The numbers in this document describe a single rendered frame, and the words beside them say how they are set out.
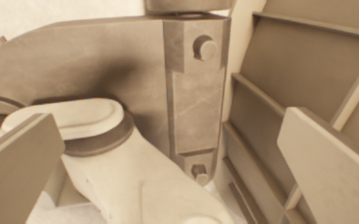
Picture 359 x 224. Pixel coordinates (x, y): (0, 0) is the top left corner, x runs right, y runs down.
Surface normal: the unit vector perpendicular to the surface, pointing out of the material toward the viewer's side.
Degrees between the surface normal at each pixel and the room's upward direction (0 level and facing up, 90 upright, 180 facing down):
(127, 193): 90
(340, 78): 90
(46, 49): 0
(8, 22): 0
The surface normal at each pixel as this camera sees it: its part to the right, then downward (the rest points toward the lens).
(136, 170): -0.02, -0.86
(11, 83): 0.21, 0.50
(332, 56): -0.95, -0.11
